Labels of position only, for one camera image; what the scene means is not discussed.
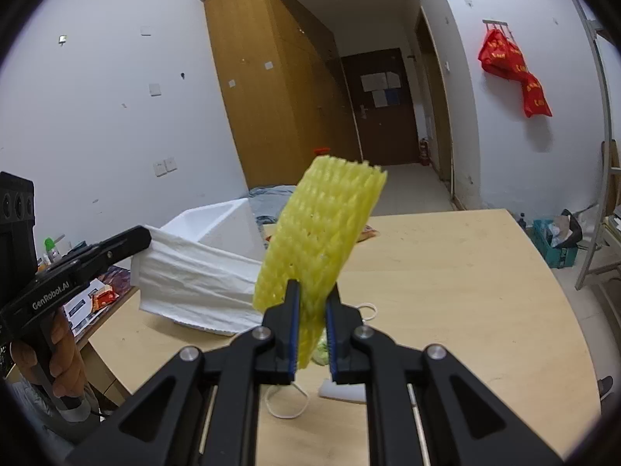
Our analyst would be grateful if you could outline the printed papers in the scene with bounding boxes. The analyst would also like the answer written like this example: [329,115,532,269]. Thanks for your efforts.
[62,286,105,333]

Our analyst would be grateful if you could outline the blue crate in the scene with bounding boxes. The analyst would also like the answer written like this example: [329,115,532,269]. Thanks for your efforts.
[531,218,580,269]

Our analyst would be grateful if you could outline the white foam box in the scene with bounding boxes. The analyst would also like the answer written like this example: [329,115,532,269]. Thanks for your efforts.
[158,197,267,265]

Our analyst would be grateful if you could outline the black bag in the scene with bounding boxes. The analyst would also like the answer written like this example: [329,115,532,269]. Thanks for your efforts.
[553,209,583,248]

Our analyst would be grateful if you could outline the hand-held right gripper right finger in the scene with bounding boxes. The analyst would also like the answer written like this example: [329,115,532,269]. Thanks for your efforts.
[325,283,564,466]

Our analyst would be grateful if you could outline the yellow foam net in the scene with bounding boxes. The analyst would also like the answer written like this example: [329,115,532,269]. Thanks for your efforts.
[253,154,388,372]

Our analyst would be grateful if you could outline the dark brown door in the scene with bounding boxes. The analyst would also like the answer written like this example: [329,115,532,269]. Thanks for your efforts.
[340,47,420,167]

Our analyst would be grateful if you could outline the wooden boards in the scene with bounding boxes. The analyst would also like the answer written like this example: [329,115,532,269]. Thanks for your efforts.
[600,140,621,214]

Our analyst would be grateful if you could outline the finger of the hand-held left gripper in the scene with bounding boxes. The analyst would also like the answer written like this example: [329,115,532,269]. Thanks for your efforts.
[62,224,153,278]

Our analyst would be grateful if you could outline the white papers on door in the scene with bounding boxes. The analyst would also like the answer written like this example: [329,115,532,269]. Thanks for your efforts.
[360,72,402,92]

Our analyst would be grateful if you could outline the patterned cloth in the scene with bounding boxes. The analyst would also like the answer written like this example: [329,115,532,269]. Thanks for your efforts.
[97,266,132,294]

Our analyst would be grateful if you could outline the grey-blue cloth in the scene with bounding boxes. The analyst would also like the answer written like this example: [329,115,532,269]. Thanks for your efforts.
[247,184,299,226]

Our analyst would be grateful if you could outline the red hanging bags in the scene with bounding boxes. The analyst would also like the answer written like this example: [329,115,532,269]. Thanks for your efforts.
[478,28,554,118]

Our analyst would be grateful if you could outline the wooden side desk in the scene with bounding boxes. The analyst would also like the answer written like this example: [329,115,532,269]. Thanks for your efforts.
[73,287,142,409]

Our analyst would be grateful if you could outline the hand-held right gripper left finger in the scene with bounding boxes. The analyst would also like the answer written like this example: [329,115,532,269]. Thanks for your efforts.
[65,279,302,466]

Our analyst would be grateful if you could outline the white flat object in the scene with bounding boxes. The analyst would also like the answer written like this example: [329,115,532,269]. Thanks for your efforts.
[317,381,368,403]

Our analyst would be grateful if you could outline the metal bunk bed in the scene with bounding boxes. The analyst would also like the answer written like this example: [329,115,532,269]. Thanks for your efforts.
[567,0,621,292]

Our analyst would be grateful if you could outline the wooden wardrobe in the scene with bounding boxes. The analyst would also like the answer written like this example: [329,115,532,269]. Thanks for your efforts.
[204,0,362,190]

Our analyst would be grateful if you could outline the brown side door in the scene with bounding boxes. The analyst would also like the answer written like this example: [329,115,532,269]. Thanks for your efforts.
[415,6,454,183]

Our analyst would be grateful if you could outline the pale green foam piece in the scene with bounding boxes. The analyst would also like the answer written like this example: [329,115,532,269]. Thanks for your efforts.
[310,330,331,368]

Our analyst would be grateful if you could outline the person's left hand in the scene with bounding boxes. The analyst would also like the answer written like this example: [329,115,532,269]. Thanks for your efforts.
[10,308,89,412]

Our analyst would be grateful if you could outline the orange-red snack packet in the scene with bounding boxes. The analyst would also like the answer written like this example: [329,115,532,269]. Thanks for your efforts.
[92,289,120,311]

